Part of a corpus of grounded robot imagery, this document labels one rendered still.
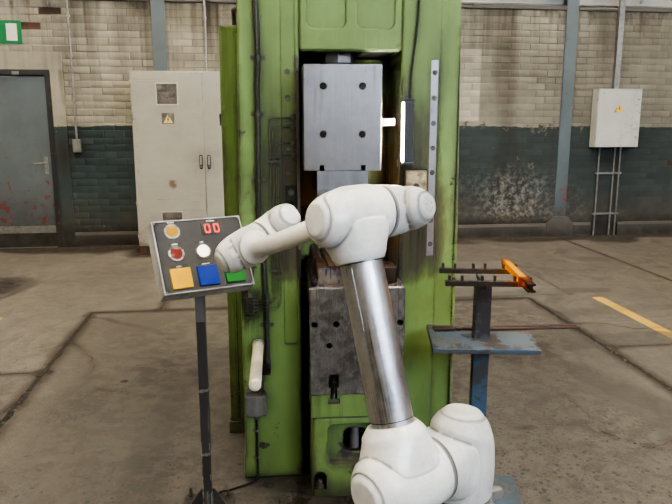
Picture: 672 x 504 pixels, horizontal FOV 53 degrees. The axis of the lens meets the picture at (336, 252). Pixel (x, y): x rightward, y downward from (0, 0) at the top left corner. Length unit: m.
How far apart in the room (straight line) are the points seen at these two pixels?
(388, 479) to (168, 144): 6.76
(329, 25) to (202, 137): 5.28
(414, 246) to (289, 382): 0.79
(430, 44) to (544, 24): 6.67
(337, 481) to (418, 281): 0.90
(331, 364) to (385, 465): 1.24
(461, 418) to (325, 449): 1.30
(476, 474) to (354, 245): 0.61
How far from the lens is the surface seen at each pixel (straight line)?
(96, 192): 8.81
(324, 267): 2.67
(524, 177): 9.32
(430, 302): 2.91
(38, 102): 8.94
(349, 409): 2.80
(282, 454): 3.09
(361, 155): 2.61
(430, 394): 3.05
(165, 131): 7.97
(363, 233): 1.48
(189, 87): 7.94
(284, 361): 2.91
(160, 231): 2.48
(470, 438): 1.64
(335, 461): 2.93
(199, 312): 2.61
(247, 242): 1.94
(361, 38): 2.77
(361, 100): 2.61
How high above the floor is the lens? 1.56
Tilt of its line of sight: 11 degrees down
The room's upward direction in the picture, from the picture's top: straight up
